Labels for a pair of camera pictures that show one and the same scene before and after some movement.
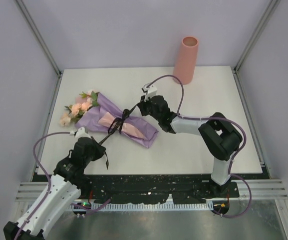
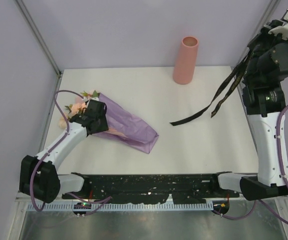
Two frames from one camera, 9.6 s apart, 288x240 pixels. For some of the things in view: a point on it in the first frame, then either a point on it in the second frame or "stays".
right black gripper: [143, 105] → [264, 34]
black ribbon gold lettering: [126, 113] → [239, 72]
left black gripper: [100, 151] → [104, 126]
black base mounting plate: [134, 189] stays
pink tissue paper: [126, 127] → [116, 132]
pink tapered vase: [184, 63] stays
